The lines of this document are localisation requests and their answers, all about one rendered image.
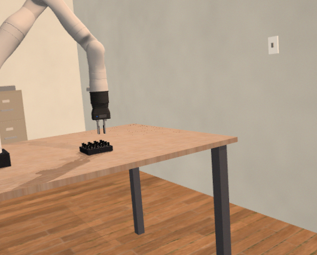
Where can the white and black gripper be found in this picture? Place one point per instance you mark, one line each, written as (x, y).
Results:
(99, 100)

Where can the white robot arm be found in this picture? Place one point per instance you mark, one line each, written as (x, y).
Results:
(16, 26)

